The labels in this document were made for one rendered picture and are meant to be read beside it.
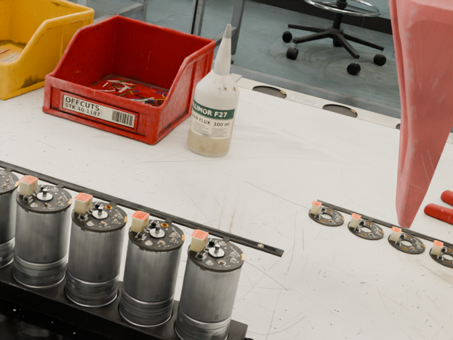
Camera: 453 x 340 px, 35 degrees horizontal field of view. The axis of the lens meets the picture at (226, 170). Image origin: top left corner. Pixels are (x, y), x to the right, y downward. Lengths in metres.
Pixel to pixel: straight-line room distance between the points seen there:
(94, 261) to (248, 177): 0.23
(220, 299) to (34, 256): 0.09
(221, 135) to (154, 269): 0.24
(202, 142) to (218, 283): 0.25
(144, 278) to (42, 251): 0.05
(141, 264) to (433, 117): 0.16
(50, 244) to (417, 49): 0.21
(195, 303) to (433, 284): 0.19
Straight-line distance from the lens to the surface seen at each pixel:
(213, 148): 0.54
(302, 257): 0.44
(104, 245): 0.32
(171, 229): 0.32
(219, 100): 0.53
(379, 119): 0.74
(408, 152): 0.21
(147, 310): 0.33
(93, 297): 0.34
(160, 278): 0.32
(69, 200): 0.34
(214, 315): 0.31
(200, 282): 0.31
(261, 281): 0.41
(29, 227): 0.33
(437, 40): 0.18
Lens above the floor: 0.98
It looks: 25 degrees down
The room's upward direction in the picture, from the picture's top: 11 degrees clockwise
